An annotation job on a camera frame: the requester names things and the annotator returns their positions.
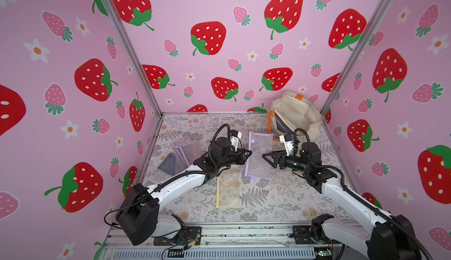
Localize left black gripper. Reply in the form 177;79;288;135
215;148;252;171

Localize cream mesh pouch front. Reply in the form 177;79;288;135
216;167;241;209

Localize purple mesh pouch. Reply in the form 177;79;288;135
171;135;204;173
244;132;272;180

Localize blue-grey mesh pouch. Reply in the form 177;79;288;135
274;110;296;135

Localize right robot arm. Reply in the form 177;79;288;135
262;143;431;260

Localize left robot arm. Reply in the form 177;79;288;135
115;137;252;245

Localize grey-blue mesh pouch left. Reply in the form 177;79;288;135
157;153;176;176

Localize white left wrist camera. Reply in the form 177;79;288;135
229;130;242;150

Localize beige canvas bag orange handles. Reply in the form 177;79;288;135
267;90;323;143

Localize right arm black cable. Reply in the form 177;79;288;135
293;127;434;260

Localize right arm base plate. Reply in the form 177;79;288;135
289;225;341;245

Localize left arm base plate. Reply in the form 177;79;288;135
153;227;202;247

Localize aluminium front rail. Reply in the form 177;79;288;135
98;222;366;260

